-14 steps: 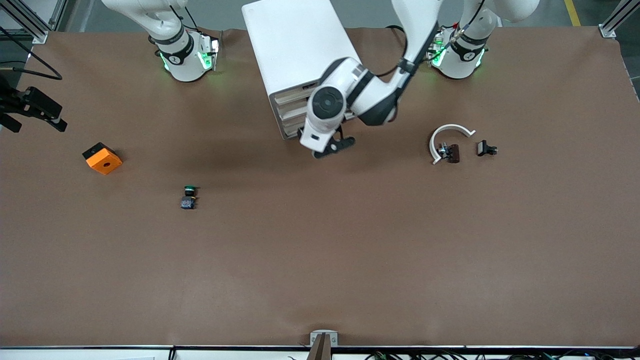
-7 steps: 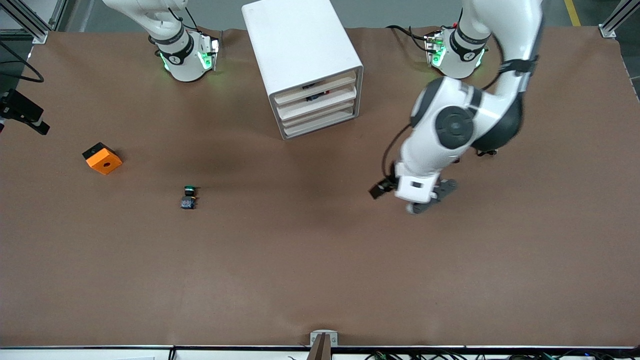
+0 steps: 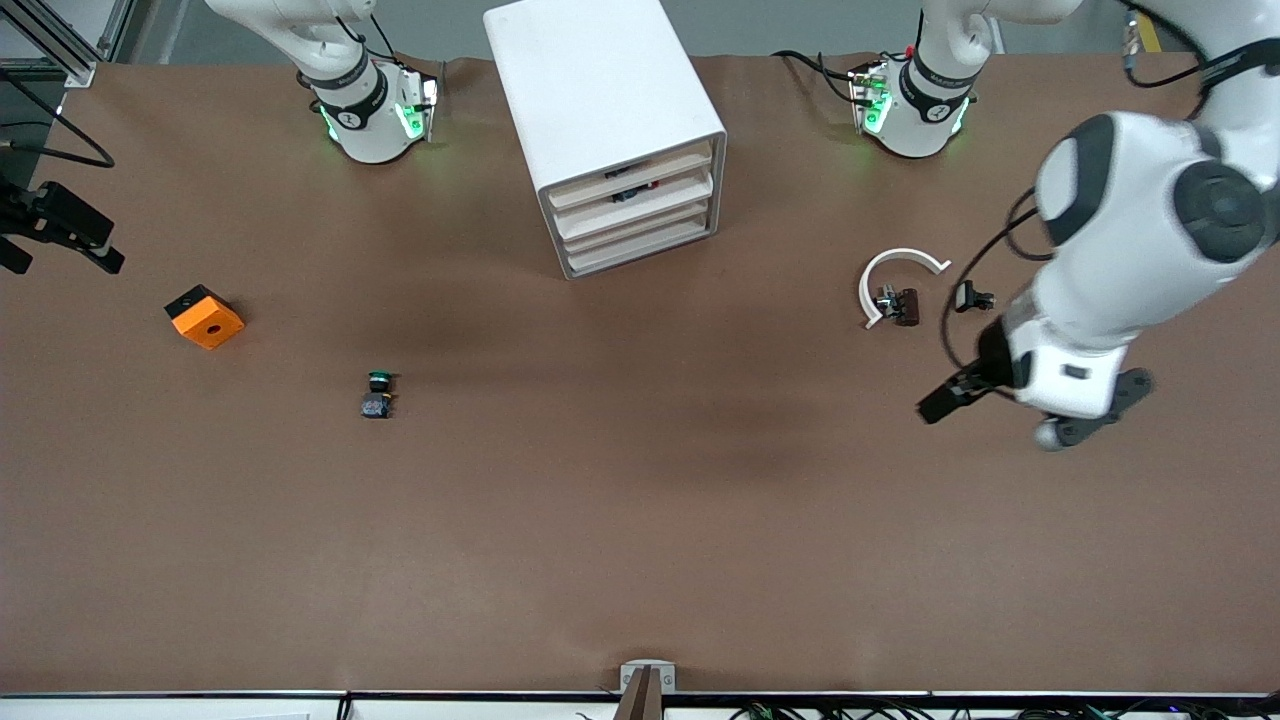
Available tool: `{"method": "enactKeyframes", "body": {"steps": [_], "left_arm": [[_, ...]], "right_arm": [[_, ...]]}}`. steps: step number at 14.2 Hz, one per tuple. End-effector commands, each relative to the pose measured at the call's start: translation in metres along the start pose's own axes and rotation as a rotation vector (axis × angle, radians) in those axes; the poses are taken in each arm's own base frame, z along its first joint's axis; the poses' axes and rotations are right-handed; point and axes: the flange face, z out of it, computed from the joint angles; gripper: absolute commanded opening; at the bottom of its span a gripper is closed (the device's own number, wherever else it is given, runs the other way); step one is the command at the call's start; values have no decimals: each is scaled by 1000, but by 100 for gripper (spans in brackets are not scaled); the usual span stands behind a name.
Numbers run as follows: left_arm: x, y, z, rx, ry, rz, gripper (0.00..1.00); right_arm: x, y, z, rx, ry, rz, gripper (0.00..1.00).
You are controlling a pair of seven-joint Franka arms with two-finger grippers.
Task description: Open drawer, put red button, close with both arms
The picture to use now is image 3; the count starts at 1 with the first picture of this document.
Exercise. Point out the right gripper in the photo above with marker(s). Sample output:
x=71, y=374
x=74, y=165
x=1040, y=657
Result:
x=22, y=218

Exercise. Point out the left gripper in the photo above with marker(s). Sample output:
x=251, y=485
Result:
x=992, y=362

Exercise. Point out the white plastic bin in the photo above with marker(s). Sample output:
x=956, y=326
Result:
x=640, y=210

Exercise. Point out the red push button switch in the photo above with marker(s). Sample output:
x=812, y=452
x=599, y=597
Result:
x=630, y=193

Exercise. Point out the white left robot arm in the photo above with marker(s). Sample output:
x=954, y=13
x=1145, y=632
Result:
x=1130, y=220

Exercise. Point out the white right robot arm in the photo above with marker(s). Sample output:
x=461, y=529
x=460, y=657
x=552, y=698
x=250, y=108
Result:
x=365, y=110

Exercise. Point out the beige cabinet drawer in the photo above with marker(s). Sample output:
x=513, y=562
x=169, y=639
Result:
x=600, y=188
x=640, y=250
x=635, y=232

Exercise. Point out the white drawer cabinet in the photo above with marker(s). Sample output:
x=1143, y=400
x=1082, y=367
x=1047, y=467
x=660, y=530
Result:
x=600, y=90

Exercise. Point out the small black clip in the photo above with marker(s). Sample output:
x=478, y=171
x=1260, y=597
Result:
x=968, y=296

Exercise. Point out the brown component with metal clip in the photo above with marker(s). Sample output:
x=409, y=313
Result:
x=905, y=306

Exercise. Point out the orange box with hole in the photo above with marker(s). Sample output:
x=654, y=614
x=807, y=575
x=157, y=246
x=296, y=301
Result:
x=210, y=325

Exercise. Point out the brown paper table cover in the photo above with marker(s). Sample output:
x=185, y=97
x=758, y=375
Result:
x=640, y=500

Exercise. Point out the small black part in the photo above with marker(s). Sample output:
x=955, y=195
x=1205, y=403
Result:
x=625, y=170

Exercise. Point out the white curved plastic bracket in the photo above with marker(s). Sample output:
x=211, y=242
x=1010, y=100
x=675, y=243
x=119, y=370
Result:
x=868, y=285

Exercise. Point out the aluminium frame profile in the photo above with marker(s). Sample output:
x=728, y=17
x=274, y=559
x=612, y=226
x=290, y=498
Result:
x=70, y=55
x=118, y=25

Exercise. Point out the green push button switch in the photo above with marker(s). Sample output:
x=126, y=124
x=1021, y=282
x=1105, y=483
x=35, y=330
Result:
x=377, y=400

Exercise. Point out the grey metal bracket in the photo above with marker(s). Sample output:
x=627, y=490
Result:
x=665, y=675

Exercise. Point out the white table frame rail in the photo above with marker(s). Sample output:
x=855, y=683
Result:
x=150, y=710

